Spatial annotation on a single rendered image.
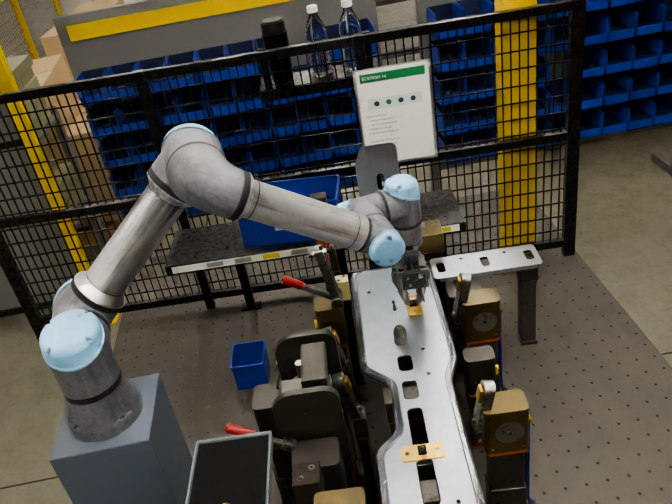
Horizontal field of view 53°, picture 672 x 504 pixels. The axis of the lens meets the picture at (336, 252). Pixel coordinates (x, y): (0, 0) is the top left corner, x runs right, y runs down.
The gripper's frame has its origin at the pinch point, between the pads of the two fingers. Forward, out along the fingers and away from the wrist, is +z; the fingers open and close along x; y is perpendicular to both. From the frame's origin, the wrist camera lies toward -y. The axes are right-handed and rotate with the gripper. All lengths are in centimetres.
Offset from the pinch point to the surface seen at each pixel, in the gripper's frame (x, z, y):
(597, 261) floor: 106, 105, -142
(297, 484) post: -28, -9, 58
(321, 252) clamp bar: -20.4, -19.0, 1.3
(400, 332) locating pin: -4.8, -1.8, 13.8
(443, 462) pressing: -1.4, 1.3, 49.6
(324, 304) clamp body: -22.2, -2.7, 0.3
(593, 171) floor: 139, 107, -237
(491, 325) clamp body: 17.7, 4.7, 8.6
